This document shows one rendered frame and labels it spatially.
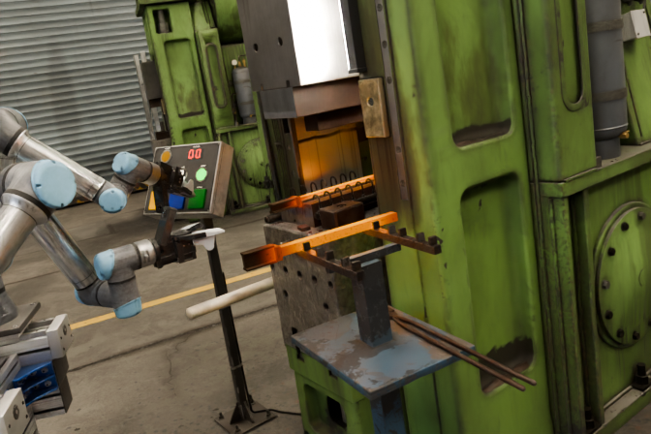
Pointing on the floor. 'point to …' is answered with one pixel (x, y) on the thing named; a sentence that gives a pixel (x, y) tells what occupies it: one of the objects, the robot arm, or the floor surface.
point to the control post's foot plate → (231, 422)
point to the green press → (200, 64)
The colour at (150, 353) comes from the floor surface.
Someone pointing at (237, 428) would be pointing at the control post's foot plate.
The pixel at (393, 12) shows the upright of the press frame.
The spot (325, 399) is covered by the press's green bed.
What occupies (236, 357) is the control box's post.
